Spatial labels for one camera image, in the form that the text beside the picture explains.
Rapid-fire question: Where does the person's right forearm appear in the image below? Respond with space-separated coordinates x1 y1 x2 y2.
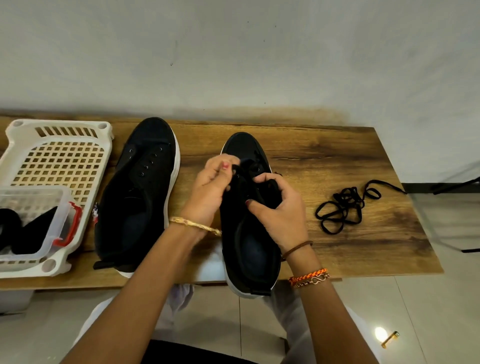
284 243 381 364

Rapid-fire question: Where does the black shoelace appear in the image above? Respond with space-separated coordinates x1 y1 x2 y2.
231 162 285 208
313 178 409 237

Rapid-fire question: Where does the person's black shirt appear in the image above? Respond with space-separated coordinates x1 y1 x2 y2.
140 338 258 364

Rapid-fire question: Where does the clear container with red handles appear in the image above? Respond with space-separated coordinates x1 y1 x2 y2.
0 185 84 261

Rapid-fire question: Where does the gold bracelet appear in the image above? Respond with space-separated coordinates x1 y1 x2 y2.
168 215 224 239

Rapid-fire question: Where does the orange braided bracelet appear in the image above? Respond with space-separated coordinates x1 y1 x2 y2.
288 266 332 290

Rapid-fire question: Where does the person's right hand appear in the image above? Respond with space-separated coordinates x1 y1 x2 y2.
244 172 313 260

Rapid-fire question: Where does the person's left forearm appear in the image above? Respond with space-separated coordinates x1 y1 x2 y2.
60 223 219 364

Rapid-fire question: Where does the person's left hand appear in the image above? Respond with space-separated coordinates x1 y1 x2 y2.
178 154 242 235

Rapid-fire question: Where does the white plastic lattice basket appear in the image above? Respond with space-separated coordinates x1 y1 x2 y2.
0 118 114 279

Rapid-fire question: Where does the black tripod stand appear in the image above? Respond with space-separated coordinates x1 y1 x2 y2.
430 160 480 255

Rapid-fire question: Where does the black rolled band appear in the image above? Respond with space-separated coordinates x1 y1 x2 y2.
12 205 60 256
0 207 24 255

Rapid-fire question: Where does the white box under table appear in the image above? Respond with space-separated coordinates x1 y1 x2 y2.
0 288 38 315

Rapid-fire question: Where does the black sneaker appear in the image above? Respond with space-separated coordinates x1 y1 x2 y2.
92 116 182 279
219 131 287 300

